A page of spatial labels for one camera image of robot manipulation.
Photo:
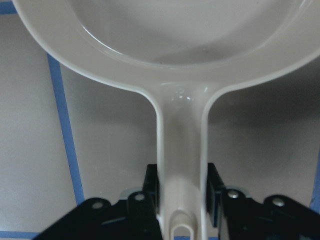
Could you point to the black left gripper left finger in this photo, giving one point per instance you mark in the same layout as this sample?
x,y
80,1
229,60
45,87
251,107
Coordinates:
x,y
131,218

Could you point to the beige plastic dustpan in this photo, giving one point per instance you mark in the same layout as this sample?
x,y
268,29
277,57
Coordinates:
x,y
181,55

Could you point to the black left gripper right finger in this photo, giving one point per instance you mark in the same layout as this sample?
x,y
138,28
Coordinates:
x,y
239,217

